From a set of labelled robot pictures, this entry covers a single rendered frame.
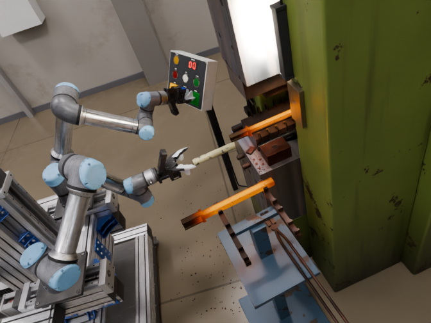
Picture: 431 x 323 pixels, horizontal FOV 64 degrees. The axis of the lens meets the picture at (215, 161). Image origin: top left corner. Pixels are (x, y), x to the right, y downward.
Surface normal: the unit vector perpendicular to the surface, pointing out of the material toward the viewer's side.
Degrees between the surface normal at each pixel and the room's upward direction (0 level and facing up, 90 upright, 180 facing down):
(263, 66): 90
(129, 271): 0
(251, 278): 0
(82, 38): 90
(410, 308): 0
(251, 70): 90
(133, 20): 90
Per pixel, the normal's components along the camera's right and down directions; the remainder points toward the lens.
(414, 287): -0.26, -0.69
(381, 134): 0.32, 0.61
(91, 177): 0.85, 0.09
